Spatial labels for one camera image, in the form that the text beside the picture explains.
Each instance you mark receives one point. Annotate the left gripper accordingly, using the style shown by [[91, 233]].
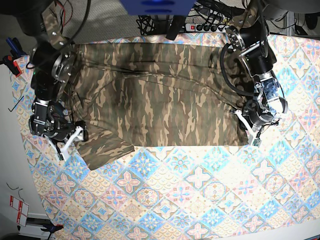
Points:
[[253, 118]]

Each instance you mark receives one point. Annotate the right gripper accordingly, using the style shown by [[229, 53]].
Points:
[[62, 137]]

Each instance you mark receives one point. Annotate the camouflage T-shirt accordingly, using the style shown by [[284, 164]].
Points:
[[151, 95]]

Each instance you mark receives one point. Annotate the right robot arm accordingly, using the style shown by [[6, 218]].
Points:
[[52, 61]]

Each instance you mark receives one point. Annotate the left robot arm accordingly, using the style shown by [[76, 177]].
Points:
[[247, 34]]

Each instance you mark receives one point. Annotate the black hex key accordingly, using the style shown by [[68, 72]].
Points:
[[11, 109]]

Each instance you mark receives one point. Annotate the patterned tile tablecloth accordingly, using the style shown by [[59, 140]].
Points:
[[192, 193]]

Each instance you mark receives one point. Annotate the red black clamp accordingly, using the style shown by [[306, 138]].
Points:
[[12, 65]]

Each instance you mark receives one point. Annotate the red white label tag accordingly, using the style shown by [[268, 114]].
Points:
[[21, 209]]

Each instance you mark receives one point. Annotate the black orange bottom clamp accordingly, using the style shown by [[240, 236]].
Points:
[[51, 229]]

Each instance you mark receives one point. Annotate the white power strip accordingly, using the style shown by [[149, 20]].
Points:
[[205, 28]]

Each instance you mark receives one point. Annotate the blue clamp handle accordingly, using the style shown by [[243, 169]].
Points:
[[16, 48]]

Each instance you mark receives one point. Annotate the black center bracket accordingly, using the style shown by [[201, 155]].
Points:
[[177, 23]]

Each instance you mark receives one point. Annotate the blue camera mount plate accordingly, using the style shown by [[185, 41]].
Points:
[[157, 7]]

